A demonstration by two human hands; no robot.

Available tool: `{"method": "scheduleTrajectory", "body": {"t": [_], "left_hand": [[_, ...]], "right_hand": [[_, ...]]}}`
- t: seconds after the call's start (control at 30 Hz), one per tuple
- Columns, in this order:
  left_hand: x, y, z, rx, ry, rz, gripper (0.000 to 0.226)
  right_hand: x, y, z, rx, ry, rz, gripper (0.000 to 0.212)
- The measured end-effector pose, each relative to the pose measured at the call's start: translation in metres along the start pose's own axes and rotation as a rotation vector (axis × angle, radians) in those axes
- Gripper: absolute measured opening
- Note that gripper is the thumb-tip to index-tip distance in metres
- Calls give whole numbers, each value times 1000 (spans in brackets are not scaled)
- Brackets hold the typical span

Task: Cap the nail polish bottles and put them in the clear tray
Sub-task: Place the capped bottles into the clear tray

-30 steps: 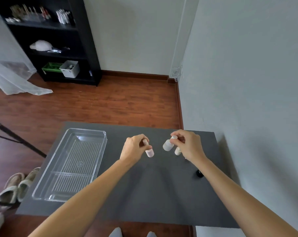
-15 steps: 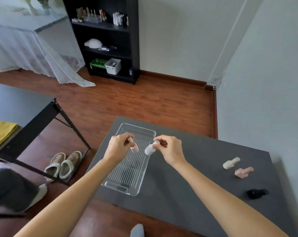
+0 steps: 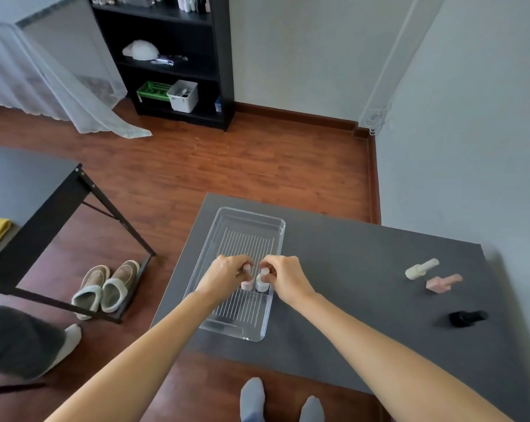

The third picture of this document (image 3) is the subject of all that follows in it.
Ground person's left foot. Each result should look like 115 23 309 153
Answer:
240 377 266 422

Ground small tools on shelf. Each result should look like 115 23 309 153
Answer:
151 54 189 67

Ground white mesh curtain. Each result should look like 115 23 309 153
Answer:
0 0 153 140

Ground green plastic basket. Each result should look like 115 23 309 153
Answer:
136 81 173 103

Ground clear plastic ribbed tray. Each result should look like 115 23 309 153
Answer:
183 207 286 343

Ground black nail polish bottle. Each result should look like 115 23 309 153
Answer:
449 310 489 329

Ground white dome nail lamp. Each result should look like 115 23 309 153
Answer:
122 40 160 62

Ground row of upright bottles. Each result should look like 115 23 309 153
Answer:
177 0 211 14

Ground white wall conduit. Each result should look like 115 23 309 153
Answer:
357 0 425 124

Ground person's right forearm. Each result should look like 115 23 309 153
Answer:
287 291 514 422

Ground white coiled cable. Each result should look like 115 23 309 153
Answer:
362 103 393 137

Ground person's left forearm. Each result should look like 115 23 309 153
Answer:
45 290 224 422

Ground black metal frame table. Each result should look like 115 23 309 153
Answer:
0 144 157 325

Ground person's right hand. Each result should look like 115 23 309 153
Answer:
259 255 317 306

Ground black shelf unit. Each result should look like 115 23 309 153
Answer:
87 0 236 132

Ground beige slipper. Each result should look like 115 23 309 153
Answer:
71 265 111 321
100 260 141 314

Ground person's right foot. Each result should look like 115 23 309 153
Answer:
300 395 326 422

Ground person's left hand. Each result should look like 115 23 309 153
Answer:
195 255 254 305

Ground white plastic storage bin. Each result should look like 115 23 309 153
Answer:
167 80 199 114

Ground cream nail polish bottle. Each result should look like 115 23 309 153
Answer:
405 258 440 281

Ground person's foot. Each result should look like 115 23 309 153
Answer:
45 324 82 375
240 377 266 422
300 395 326 422

